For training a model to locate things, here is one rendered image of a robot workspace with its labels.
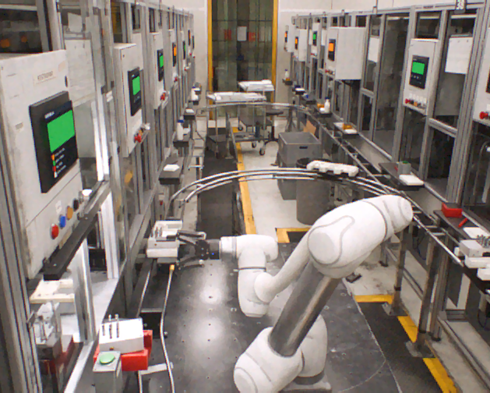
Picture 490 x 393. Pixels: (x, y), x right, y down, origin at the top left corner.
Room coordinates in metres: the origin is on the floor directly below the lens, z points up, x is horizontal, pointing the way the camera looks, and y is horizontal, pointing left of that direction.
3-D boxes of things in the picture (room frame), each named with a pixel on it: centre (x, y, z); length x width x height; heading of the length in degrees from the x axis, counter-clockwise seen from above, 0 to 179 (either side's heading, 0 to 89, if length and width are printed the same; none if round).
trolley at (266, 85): (8.49, -0.13, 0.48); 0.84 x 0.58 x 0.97; 12
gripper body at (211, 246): (1.57, 0.15, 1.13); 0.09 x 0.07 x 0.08; 94
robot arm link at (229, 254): (1.57, 0.07, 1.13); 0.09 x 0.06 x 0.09; 4
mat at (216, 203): (6.24, 0.34, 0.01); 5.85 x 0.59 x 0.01; 4
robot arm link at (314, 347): (1.43, -0.20, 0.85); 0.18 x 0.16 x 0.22; 136
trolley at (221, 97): (7.19, 0.20, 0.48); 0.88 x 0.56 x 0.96; 112
